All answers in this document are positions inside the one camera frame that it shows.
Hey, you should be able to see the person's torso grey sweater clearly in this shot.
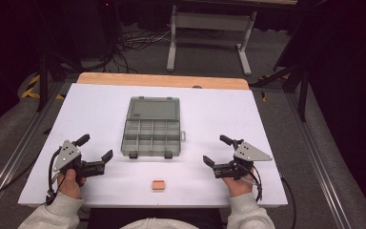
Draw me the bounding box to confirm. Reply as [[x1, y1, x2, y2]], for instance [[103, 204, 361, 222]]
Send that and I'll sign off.
[[119, 217, 229, 229]]

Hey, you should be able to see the bundle of floor cables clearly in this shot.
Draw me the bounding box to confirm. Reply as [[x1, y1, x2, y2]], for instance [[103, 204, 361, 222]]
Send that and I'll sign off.
[[111, 28, 173, 74]]

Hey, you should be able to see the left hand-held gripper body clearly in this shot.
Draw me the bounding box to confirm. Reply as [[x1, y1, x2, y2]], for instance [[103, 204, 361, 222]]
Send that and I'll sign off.
[[52, 139, 106, 178]]

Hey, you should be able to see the grey plastic compartment box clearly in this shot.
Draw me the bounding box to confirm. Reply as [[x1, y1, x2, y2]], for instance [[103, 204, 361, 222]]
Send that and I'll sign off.
[[120, 95, 187, 159]]

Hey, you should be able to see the yellow black floor tape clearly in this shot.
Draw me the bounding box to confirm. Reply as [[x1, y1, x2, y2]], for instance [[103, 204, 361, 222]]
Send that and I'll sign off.
[[21, 73, 66, 101]]

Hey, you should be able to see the aluminium floor rail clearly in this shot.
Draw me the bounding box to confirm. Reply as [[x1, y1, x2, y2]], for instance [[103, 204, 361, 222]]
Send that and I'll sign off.
[[0, 81, 65, 220], [285, 91, 353, 229]]

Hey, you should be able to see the white metal stand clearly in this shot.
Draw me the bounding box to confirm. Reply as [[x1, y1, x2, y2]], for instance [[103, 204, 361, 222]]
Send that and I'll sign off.
[[166, 4, 258, 77]]

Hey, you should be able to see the person's left hand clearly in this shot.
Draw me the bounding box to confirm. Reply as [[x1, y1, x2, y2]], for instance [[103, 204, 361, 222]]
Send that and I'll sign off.
[[56, 169, 87, 200]]

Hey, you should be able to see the person's right hand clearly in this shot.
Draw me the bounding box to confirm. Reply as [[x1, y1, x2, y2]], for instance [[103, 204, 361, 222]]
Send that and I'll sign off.
[[222, 170, 255, 198]]

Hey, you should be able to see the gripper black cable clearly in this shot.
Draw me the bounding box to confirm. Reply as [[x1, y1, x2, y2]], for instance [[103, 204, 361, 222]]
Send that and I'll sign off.
[[45, 146, 67, 206], [237, 162, 265, 203]]

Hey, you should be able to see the wooden table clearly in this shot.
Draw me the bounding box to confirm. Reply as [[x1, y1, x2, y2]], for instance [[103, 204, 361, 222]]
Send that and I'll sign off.
[[76, 72, 251, 91]]

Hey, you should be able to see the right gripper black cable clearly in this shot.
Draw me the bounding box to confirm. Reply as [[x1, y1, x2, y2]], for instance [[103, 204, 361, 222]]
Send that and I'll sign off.
[[237, 162, 265, 203]]

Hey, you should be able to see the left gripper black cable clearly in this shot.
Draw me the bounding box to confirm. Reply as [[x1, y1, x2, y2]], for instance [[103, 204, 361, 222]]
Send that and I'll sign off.
[[45, 146, 67, 206]]

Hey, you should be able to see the black metal stand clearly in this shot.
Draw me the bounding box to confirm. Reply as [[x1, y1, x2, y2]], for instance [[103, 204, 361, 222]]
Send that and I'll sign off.
[[250, 47, 310, 123], [36, 47, 84, 113]]

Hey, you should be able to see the small orange block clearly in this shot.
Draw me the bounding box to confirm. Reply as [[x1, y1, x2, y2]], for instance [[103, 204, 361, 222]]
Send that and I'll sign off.
[[152, 179, 166, 191]]

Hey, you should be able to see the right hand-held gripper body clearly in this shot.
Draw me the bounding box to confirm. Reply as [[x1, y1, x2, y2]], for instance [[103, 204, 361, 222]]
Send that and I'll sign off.
[[213, 141, 274, 179]]

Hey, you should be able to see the thin black cable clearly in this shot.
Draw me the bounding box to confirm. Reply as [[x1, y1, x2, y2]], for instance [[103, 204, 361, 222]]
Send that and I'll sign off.
[[280, 176, 298, 229]]

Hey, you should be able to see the person's dark lap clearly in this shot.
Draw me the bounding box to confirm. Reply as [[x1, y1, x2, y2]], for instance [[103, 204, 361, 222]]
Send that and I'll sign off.
[[86, 207, 224, 229]]

